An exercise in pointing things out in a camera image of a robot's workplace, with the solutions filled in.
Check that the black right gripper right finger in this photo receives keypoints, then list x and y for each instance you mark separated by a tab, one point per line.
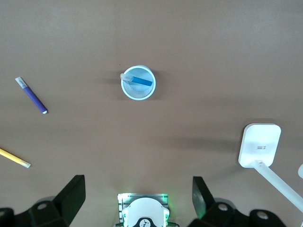
213	212

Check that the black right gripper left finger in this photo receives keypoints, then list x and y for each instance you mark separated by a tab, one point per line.
59	205

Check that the blue marker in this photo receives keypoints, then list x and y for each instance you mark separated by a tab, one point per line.
142	81

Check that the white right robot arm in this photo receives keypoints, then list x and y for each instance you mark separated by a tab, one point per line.
144	210

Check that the yellow marker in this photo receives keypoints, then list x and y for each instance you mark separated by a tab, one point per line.
11	157

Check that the grey round object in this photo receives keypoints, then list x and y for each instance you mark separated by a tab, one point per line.
301	170

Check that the purple marker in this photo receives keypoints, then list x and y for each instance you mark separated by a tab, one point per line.
33	97

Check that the translucent blue cup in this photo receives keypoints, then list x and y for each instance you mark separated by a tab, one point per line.
139	93

